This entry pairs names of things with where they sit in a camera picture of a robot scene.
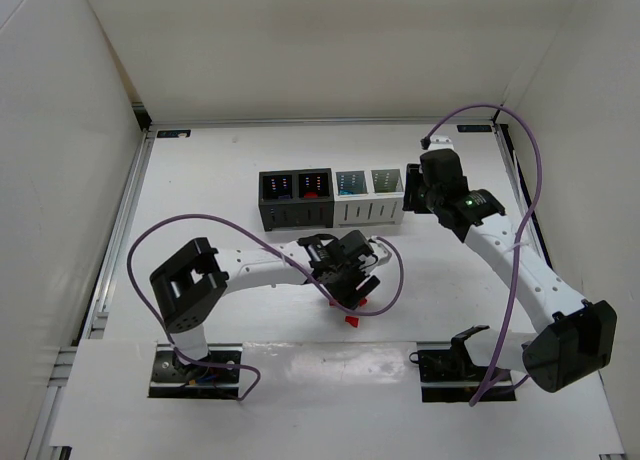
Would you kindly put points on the white double bin container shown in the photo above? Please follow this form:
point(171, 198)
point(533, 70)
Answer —
point(377, 200)

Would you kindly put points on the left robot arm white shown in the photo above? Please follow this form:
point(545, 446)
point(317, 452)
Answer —
point(190, 283)

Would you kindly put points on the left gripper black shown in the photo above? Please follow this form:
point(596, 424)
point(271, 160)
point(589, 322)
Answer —
point(353, 287)

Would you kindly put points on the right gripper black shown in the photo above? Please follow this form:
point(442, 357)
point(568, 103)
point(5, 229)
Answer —
point(413, 189)

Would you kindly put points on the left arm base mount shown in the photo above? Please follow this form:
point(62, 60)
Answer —
point(170, 379)

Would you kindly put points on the red lego slope bottom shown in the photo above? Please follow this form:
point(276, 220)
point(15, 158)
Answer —
point(352, 321)

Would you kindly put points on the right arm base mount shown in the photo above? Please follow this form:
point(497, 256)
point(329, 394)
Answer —
point(446, 371)

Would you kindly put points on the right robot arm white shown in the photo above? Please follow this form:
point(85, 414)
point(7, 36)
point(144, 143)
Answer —
point(572, 338)

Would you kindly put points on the black double bin container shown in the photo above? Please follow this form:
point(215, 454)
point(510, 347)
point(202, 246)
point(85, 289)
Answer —
point(296, 213)

